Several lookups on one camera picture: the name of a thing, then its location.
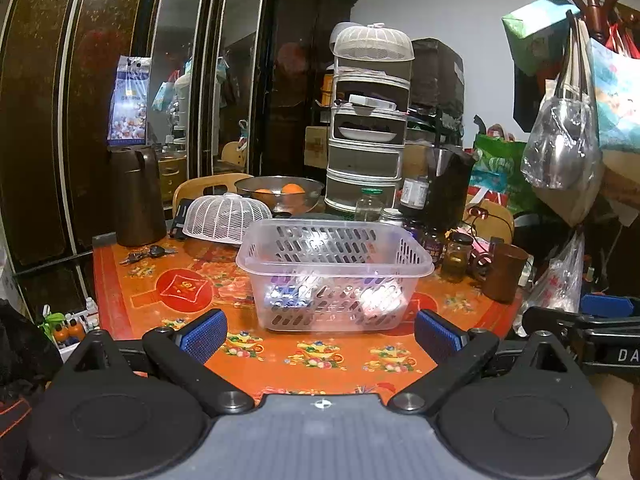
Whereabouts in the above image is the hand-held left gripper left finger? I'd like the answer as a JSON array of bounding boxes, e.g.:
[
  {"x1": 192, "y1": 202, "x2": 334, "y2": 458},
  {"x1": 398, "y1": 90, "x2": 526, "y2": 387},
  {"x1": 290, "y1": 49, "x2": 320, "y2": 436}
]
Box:
[{"x1": 55, "y1": 309, "x2": 256, "y2": 417}]

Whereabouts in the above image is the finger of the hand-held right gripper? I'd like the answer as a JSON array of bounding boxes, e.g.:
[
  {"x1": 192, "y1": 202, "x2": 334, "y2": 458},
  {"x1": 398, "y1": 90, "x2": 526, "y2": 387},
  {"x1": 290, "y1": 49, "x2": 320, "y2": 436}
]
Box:
[
  {"x1": 522, "y1": 306, "x2": 601, "y2": 341},
  {"x1": 581, "y1": 294, "x2": 640, "y2": 317}
]

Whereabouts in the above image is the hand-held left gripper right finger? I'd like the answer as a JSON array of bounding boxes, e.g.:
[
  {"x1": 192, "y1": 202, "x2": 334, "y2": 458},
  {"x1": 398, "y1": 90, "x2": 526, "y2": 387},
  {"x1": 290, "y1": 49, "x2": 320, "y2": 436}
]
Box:
[{"x1": 389, "y1": 309, "x2": 586, "y2": 415}]

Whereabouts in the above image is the white pouch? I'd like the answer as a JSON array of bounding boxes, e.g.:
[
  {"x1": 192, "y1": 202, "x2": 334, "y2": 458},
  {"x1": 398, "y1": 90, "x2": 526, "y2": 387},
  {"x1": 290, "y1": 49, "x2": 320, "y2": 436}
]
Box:
[{"x1": 356, "y1": 284, "x2": 407, "y2": 320}]

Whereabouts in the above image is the blue and white box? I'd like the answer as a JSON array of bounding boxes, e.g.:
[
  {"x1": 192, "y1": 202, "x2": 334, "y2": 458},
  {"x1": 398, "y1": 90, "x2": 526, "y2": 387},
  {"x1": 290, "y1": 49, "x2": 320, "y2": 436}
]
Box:
[{"x1": 264, "y1": 284, "x2": 313, "y2": 312}]

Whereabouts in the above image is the clear plastic basket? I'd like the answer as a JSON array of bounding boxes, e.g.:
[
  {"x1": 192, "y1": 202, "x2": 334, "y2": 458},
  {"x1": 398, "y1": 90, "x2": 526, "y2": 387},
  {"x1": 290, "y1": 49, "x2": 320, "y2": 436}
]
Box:
[{"x1": 235, "y1": 218, "x2": 435, "y2": 334}]

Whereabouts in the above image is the white plastic bag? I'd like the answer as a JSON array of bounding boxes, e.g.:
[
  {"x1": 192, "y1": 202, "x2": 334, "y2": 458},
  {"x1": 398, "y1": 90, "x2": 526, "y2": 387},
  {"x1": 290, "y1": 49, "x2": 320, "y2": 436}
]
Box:
[{"x1": 529, "y1": 231, "x2": 586, "y2": 314}]

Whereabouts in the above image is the brown cup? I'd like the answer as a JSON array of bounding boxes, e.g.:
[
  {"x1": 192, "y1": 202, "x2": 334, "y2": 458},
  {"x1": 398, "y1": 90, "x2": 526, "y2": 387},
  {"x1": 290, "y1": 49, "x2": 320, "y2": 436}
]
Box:
[{"x1": 474, "y1": 241, "x2": 530, "y2": 304}]

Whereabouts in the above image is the red printed table cover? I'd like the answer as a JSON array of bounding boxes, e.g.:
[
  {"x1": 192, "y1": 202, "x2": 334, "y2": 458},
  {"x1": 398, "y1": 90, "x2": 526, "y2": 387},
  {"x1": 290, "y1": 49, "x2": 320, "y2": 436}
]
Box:
[{"x1": 92, "y1": 236, "x2": 527, "y2": 407}]

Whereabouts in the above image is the jar with yellow liquid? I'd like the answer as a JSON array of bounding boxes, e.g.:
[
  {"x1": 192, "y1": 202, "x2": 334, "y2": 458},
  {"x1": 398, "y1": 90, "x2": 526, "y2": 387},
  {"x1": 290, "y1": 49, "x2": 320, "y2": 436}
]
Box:
[{"x1": 440, "y1": 231, "x2": 475, "y2": 284}]

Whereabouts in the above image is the purple label jar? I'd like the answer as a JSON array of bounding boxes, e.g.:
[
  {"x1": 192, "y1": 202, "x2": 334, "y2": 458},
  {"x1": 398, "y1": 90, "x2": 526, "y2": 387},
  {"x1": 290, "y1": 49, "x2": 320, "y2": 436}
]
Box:
[{"x1": 419, "y1": 227, "x2": 446, "y2": 266}]

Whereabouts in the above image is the key bunch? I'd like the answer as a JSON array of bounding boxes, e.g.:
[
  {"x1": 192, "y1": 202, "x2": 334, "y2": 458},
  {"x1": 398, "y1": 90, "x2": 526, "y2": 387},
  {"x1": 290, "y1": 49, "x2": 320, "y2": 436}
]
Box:
[{"x1": 119, "y1": 245, "x2": 179, "y2": 266}]

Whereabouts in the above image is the flat black box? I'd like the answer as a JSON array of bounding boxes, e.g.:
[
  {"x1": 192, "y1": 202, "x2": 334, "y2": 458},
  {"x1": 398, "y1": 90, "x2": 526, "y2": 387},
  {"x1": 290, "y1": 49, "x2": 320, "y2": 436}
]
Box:
[{"x1": 169, "y1": 198, "x2": 197, "y2": 239}]

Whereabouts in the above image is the white mesh food cover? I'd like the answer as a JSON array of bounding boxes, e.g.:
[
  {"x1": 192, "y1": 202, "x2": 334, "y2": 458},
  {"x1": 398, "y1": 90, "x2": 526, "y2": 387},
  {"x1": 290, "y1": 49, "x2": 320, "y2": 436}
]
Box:
[{"x1": 182, "y1": 192, "x2": 274, "y2": 246}]

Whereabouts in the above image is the dark bottle with white label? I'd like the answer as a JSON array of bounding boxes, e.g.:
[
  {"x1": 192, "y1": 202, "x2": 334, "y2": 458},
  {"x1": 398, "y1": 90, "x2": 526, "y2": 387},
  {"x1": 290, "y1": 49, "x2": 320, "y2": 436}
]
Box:
[{"x1": 399, "y1": 175, "x2": 431, "y2": 219}]

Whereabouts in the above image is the empty glass jar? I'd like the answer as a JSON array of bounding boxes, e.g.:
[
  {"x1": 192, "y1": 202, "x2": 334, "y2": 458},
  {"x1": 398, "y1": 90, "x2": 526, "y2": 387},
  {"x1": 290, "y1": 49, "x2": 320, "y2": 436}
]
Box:
[{"x1": 354, "y1": 187, "x2": 384, "y2": 222}]

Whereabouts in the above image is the brown thermos jug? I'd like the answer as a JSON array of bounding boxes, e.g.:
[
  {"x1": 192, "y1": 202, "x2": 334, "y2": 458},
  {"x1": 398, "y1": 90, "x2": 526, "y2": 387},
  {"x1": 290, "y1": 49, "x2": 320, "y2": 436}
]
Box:
[{"x1": 109, "y1": 143, "x2": 167, "y2": 248}]

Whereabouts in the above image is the curved back wooden chair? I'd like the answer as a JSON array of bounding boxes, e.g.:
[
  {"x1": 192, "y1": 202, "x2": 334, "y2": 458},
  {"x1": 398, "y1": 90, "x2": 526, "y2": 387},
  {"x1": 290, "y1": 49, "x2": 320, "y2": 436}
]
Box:
[{"x1": 172, "y1": 173, "x2": 257, "y2": 212}]

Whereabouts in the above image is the metal bowl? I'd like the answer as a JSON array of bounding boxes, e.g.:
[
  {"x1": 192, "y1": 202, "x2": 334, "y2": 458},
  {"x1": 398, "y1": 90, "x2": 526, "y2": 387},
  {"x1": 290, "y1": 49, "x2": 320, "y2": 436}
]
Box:
[{"x1": 234, "y1": 175, "x2": 325, "y2": 216}]

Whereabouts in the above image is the green shopping bag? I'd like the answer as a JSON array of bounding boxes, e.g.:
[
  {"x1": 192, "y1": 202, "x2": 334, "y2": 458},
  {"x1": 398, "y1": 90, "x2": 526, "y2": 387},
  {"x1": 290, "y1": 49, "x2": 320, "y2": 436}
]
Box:
[{"x1": 472, "y1": 131, "x2": 532, "y2": 212}]

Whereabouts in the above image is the plastic bag with metal bowls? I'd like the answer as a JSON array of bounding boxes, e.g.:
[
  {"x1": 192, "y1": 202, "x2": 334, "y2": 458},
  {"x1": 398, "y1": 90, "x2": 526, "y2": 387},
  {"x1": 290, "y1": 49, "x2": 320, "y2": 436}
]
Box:
[{"x1": 520, "y1": 10, "x2": 604, "y2": 192}]

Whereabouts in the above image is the black bag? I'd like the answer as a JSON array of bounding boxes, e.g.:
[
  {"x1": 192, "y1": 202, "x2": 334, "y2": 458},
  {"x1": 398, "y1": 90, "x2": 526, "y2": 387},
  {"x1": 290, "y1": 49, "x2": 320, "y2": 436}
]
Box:
[{"x1": 0, "y1": 299, "x2": 63, "y2": 480}]

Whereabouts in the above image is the tiered mesh food rack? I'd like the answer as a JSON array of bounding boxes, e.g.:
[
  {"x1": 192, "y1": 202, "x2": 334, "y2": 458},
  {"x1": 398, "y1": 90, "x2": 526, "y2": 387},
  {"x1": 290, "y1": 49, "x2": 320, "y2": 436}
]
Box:
[{"x1": 325, "y1": 22, "x2": 416, "y2": 214}]

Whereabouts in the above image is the blue printed tote bag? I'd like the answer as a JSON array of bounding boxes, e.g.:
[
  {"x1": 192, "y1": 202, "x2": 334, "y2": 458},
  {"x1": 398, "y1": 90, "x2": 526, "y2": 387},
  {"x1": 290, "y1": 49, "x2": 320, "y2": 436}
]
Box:
[{"x1": 587, "y1": 36, "x2": 640, "y2": 157}]

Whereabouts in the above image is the white plate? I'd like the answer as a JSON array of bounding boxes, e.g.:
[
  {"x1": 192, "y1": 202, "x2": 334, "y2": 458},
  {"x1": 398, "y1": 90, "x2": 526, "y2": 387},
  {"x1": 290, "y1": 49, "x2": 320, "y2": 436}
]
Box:
[{"x1": 337, "y1": 126, "x2": 397, "y2": 142}]

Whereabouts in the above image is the brown cardboard carton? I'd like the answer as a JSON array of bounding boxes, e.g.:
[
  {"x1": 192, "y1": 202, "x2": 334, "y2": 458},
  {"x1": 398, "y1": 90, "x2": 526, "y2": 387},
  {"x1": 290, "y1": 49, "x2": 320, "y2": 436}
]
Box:
[{"x1": 304, "y1": 125, "x2": 334, "y2": 169}]

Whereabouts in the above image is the hanging printed packet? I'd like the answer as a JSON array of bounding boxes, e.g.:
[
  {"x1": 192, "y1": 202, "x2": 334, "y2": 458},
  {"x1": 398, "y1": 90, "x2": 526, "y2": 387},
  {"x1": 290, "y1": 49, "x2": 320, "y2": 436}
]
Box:
[{"x1": 107, "y1": 54, "x2": 152, "y2": 147}]

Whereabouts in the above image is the flat white box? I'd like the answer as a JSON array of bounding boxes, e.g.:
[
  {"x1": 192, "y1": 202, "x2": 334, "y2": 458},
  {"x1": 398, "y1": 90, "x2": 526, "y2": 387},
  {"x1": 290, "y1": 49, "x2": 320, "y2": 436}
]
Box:
[{"x1": 348, "y1": 93, "x2": 399, "y2": 111}]

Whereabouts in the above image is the dark lacquered wardrobe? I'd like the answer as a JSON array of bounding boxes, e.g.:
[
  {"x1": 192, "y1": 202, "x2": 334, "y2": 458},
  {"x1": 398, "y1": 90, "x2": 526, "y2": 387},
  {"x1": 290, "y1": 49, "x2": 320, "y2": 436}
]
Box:
[{"x1": 0, "y1": 0, "x2": 372, "y2": 311}]

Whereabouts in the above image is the green gift bag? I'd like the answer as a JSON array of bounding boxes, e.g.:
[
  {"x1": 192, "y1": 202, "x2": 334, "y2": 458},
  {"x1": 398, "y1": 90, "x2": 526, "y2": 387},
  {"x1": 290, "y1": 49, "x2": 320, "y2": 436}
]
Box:
[{"x1": 502, "y1": 0, "x2": 582, "y2": 77}]

